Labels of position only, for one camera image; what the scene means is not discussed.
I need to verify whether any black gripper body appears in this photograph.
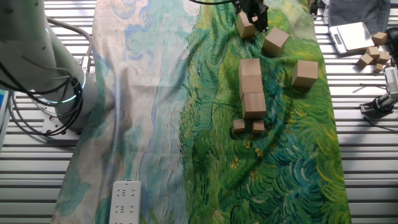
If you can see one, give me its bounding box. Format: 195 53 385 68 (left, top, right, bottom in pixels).
239 0 267 14

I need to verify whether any white kitchen scale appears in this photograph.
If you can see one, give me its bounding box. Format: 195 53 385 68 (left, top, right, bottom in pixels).
328 21 376 54

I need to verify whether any grey towel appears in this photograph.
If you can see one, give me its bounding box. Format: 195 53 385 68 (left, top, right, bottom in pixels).
328 0 392 29

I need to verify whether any black rounded device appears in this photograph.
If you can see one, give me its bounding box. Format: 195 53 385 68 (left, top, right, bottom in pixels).
385 27 398 58

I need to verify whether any painted landscape cloth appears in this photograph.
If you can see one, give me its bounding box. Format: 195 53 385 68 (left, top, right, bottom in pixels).
51 0 352 224

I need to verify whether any white power strip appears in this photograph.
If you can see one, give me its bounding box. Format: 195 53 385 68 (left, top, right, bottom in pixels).
108 179 143 224

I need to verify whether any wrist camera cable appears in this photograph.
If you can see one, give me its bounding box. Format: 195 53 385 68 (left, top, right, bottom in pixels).
188 0 236 6

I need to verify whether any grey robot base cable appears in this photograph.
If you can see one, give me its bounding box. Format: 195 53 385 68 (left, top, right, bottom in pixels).
46 17 94 75

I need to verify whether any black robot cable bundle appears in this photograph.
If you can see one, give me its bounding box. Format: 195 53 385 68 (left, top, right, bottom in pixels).
0 58 85 138

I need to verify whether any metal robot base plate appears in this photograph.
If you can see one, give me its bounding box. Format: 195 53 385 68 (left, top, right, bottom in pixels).
40 102 81 141

